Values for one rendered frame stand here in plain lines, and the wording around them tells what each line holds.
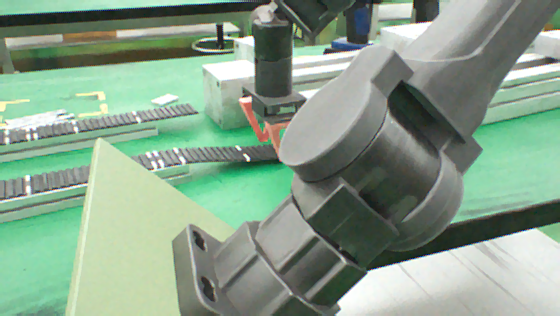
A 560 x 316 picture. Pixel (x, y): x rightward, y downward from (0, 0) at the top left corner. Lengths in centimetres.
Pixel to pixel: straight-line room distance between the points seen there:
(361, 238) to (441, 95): 10
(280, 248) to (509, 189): 53
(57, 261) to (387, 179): 43
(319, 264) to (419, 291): 115
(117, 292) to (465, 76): 24
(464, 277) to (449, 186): 120
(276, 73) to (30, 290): 41
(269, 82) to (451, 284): 93
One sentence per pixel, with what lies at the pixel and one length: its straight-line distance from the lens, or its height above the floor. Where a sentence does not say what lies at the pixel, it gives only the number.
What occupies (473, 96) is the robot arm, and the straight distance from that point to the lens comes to 35.
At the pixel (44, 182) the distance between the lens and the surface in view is 74.
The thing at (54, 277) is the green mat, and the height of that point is 78.
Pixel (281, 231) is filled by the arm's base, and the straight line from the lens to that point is 31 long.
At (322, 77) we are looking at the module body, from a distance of 98.
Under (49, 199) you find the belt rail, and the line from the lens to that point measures 73.
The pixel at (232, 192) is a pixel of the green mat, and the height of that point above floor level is 78.
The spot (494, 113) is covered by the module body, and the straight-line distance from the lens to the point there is 102.
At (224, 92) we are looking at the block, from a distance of 90.
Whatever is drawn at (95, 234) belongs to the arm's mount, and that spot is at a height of 98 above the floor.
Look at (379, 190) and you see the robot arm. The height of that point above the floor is 98.
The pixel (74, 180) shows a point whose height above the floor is 81.
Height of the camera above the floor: 114
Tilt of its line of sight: 27 degrees down
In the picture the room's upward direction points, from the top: straight up
